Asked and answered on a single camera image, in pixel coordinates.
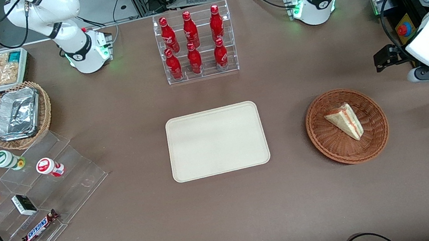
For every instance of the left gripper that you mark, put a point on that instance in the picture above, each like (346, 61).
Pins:
(398, 53)

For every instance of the red lidded yogurt cup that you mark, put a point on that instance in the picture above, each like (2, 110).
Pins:
(46, 166)

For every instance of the triangle sandwich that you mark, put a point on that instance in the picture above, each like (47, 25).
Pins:
(346, 121)

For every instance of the green lidded yogurt cup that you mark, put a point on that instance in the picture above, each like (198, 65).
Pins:
(4, 159)

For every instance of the Snickers chocolate bar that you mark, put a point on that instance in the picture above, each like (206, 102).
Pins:
(39, 228)

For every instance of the stacked aluminium foil trays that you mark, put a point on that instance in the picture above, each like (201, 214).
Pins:
(17, 113)

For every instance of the teal snack packet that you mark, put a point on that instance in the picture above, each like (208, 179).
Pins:
(14, 56)

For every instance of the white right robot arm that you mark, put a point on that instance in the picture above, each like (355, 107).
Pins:
(74, 52)

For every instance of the light oval wicker basket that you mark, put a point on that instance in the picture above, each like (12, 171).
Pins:
(46, 110)

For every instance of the brown round wicker basket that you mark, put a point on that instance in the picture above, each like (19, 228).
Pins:
(332, 139)

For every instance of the cream plastic tray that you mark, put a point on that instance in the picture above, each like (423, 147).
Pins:
(202, 149)

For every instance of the red cola bottle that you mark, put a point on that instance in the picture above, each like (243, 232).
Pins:
(195, 61)
(216, 24)
(174, 66)
(190, 31)
(221, 56)
(168, 35)

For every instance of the clear acrylic bottle rack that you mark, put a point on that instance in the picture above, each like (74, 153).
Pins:
(205, 58)

